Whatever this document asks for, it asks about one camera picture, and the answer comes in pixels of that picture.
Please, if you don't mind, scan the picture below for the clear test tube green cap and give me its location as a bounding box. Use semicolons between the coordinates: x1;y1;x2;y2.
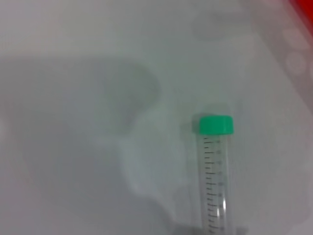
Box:
199;115;235;235

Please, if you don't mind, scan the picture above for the red plastic test tube rack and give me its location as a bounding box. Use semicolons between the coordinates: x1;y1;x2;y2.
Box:
281;0;313;76

